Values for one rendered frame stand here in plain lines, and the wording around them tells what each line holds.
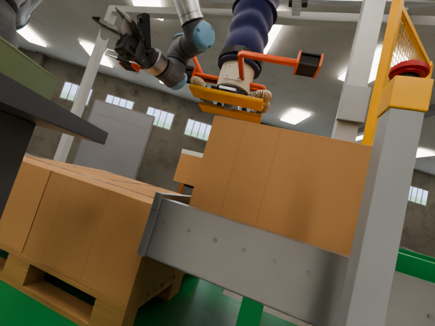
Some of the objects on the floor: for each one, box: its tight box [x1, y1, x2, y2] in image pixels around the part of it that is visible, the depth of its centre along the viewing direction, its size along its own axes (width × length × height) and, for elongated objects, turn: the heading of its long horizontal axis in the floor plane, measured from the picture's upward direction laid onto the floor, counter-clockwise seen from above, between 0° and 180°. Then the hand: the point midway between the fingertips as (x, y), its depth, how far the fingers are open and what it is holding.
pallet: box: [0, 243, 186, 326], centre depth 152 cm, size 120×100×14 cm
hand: (103, 10), depth 71 cm, fingers open, 14 cm apart
